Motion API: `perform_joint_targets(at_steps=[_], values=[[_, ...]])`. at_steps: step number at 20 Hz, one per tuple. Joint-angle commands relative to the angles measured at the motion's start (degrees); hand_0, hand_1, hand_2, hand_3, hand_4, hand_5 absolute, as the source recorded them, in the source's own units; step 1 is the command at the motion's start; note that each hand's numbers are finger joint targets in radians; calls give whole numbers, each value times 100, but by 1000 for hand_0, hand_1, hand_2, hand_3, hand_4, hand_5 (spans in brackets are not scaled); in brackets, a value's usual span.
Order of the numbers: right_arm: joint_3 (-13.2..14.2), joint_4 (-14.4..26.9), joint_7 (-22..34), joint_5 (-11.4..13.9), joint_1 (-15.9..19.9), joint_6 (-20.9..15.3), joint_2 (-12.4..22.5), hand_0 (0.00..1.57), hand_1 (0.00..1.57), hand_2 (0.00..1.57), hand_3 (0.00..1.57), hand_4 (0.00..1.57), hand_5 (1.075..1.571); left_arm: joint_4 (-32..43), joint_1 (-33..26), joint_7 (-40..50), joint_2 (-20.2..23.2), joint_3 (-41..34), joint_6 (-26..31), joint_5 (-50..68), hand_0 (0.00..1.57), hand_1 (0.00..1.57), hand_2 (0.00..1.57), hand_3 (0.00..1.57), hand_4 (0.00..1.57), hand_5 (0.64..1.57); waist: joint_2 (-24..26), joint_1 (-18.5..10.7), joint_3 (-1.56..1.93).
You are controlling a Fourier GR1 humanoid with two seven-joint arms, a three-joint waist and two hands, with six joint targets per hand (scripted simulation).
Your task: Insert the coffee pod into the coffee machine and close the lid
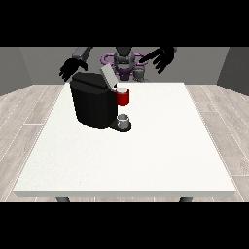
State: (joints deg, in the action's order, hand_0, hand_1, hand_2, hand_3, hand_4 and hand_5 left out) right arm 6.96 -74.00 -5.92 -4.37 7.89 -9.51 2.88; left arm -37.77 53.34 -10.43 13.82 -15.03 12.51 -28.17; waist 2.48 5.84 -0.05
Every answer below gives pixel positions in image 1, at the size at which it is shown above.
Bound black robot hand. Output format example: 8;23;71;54
58;57;89;83
139;47;176;75

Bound small grey coffee pod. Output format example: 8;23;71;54
132;66;146;82

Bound pale grey machine lid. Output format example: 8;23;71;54
99;63;119;89

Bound black coffee machine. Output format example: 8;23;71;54
69;71;132;132

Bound red pod holder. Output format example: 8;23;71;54
115;87;131;107

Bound grey robot trunk purple rings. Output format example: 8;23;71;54
100;47;151;82

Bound small grey cup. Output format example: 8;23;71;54
116;113;131;130

